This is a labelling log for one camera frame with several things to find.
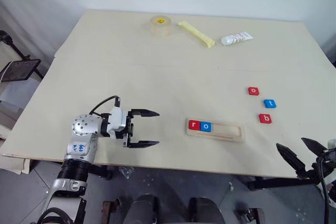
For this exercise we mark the beige tape roll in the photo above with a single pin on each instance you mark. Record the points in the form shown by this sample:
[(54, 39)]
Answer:
[(160, 27)]

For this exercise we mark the red letter b block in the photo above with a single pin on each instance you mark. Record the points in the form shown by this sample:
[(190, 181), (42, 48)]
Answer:
[(265, 118)]

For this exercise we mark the red letter r block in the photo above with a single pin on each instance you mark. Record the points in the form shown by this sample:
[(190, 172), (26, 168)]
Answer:
[(194, 125)]

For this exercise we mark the dark rounded shape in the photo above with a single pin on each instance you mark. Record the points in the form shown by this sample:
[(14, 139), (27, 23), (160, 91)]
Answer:
[(206, 212), (141, 211)]

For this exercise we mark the beige cardboard box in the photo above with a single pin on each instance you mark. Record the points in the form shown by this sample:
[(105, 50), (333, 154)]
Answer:
[(13, 165)]

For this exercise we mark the black table leg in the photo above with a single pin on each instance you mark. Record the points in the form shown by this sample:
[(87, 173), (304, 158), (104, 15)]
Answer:
[(101, 172)]

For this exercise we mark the blue letter t block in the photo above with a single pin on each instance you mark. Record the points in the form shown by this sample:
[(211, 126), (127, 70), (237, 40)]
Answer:
[(270, 104)]

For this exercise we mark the blue letter o block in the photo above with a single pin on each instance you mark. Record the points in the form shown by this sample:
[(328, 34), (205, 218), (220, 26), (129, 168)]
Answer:
[(205, 126)]

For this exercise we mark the yellow wrapped packet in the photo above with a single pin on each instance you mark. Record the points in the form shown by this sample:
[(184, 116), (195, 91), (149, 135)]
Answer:
[(197, 34)]

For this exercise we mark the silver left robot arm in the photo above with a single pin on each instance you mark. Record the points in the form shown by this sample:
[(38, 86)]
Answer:
[(81, 127)]

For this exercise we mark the white squeeze tube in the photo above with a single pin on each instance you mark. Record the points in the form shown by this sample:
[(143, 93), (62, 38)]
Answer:
[(236, 39)]

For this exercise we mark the red letter o block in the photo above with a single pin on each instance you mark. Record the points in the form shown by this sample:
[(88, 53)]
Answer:
[(253, 90)]

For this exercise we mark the black table frame bar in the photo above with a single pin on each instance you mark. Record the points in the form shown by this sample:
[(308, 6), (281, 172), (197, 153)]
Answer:
[(278, 182)]

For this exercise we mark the clear plastic bag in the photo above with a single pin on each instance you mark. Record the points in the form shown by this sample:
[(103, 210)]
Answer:
[(127, 172)]

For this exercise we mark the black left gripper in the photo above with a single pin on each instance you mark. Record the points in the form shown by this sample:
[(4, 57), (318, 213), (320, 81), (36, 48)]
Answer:
[(130, 129)]

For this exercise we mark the black tripod stand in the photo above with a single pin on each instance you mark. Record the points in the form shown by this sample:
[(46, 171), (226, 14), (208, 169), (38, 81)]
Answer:
[(14, 47)]

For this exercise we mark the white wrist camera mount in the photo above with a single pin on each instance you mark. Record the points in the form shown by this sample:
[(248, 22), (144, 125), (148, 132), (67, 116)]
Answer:
[(118, 120), (333, 144)]

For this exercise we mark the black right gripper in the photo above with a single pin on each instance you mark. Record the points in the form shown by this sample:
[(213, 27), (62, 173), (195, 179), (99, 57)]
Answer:
[(326, 159)]

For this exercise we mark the wooden letter tray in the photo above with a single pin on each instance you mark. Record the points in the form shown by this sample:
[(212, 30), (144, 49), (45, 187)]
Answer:
[(228, 132)]

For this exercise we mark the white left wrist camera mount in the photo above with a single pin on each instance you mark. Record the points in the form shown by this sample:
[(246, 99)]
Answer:
[(118, 120)]

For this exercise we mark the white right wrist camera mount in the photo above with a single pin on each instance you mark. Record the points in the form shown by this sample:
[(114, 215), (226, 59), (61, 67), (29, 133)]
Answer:
[(333, 144)]

